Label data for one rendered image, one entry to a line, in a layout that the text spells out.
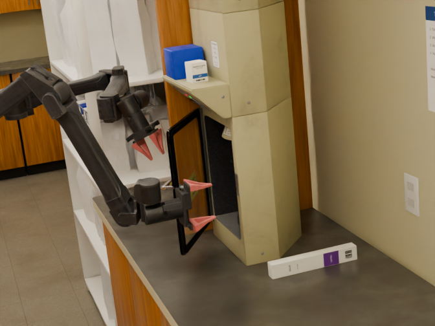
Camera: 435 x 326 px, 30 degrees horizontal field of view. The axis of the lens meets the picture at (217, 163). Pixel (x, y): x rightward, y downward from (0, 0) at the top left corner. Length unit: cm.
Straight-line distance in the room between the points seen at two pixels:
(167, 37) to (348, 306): 105
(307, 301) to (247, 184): 41
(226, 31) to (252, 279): 73
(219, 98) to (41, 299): 274
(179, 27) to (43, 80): 65
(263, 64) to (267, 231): 51
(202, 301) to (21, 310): 255
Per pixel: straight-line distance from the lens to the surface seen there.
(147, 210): 224
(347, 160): 271
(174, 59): 249
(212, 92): 234
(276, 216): 250
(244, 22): 235
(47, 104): 217
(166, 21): 266
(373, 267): 245
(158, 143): 250
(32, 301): 487
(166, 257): 265
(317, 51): 279
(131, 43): 358
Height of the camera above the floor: 193
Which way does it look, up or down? 16 degrees down
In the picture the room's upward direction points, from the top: 6 degrees counter-clockwise
